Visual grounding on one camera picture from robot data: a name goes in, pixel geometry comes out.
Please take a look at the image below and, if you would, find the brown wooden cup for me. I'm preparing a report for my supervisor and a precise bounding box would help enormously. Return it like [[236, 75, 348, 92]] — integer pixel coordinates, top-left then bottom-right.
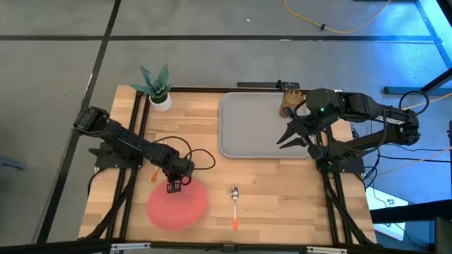
[[278, 87, 305, 119]]

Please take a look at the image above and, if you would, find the red round plate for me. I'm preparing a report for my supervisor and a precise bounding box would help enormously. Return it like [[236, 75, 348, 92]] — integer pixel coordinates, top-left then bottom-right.
[[147, 177, 209, 233]]

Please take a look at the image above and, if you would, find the silver bracket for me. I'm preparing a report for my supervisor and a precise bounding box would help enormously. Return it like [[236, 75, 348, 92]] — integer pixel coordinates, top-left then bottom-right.
[[110, 242, 152, 252], [305, 246, 347, 254]]

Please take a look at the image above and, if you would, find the green plant in white pot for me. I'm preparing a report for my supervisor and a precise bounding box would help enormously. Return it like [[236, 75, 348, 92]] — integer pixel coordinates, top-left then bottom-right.
[[129, 63, 174, 113]]

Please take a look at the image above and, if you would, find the grey plastic tray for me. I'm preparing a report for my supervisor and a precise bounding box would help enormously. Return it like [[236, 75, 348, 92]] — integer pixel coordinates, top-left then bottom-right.
[[218, 91, 314, 159]]

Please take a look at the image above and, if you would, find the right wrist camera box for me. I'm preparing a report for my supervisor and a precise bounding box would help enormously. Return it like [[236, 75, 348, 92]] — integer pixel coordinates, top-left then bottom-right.
[[281, 107, 299, 123]]

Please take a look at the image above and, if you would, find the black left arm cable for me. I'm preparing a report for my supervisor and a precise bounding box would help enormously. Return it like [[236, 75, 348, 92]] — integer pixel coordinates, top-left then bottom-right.
[[153, 135, 217, 171]]

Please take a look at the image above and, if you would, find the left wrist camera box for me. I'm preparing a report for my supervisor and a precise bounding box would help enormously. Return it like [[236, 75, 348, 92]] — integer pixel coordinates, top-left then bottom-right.
[[165, 181, 184, 195]]

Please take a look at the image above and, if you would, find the metal spoon orange handle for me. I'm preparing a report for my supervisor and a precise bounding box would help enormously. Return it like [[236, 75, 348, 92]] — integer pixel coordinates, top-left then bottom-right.
[[230, 186, 240, 231]]

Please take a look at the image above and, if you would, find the white printed sheet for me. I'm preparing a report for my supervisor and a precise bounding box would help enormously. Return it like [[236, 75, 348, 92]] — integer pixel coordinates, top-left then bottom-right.
[[365, 186, 410, 241]]

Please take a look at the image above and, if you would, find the black furniture beam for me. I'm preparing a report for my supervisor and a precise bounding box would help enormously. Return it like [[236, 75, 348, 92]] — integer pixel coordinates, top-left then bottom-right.
[[369, 199, 452, 254]]

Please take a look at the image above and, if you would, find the black aluminium table frame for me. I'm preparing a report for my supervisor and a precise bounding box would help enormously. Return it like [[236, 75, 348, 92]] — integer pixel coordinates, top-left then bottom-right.
[[79, 86, 377, 254]]

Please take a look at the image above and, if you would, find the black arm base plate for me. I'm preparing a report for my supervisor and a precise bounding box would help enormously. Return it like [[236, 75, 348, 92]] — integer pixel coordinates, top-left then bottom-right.
[[316, 144, 365, 174], [88, 140, 145, 170]]

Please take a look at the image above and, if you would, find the black mounting bar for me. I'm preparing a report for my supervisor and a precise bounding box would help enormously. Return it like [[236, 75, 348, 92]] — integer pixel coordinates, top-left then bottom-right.
[[236, 80, 301, 90]]

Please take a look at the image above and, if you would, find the black stand leg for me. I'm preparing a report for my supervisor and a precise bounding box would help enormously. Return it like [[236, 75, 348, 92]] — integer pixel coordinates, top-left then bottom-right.
[[383, 66, 452, 96]]

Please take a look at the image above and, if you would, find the yellow power cable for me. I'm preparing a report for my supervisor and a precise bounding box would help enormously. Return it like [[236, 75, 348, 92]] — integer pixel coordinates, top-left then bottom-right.
[[402, 92, 452, 111]]

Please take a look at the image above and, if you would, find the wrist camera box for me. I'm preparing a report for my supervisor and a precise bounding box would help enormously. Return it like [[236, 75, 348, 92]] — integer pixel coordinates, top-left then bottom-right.
[[281, 107, 299, 123], [165, 181, 184, 195]]

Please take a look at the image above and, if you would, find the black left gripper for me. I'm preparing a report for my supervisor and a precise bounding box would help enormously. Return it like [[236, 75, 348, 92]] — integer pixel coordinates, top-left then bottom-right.
[[162, 150, 196, 187]]

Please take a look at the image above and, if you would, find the pale thin cable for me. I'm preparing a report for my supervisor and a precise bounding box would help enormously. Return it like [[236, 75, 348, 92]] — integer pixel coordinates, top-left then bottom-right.
[[379, 146, 452, 177]]

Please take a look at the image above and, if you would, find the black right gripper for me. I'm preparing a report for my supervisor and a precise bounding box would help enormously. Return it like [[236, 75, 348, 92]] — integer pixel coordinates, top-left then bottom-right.
[[276, 105, 324, 150]]

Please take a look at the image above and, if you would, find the yellow floor cable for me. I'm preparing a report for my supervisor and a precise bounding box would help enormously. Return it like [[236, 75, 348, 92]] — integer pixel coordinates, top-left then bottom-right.
[[282, 0, 393, 35]]

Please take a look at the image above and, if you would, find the grey floor object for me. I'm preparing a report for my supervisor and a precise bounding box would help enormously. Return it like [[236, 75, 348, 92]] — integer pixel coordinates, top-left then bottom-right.
[[0, 156, 26, 171]]

